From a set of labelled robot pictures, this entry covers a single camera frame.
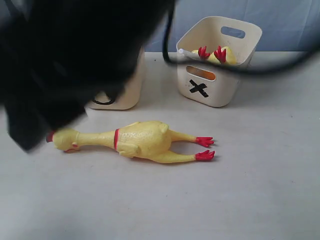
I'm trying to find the yellow rubber chicken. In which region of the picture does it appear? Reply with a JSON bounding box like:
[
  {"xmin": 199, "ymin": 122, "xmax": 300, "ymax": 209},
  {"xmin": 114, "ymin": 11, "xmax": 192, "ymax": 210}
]
[
  {"xmin": 46, "ymin": 121, "xmax": 215, "ymax": 164},
  {"xmin": 186, "ymin": 45, "xmax": 237, "ymax": 81}
]

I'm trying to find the cream bin marked X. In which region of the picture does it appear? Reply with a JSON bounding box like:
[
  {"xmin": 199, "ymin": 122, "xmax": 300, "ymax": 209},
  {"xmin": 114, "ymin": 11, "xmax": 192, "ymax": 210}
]
[{"xmin": 175, "ymin": 16, "xmax": 263, "ymax": 108}]

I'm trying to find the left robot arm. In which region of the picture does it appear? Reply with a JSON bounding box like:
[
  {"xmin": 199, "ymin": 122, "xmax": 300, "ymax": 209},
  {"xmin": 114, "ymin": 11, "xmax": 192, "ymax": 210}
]
[{"xmin": 0, "ymin": 0, "xmax": 175, "ymax": 152}]

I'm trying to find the cream bin marked O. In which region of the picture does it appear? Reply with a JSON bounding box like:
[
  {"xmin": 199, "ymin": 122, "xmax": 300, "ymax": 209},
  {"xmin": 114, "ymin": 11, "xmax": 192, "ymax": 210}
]
[{"xmin": 87, "ymin": 48, "xmax": 146, "ymax": 111}]

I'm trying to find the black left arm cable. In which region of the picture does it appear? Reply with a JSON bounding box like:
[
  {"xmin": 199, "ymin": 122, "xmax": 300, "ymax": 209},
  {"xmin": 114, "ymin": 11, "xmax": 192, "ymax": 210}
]
[{"xmin": 161, "ymin": 0, "xmax": 320, "ymax": 76}]

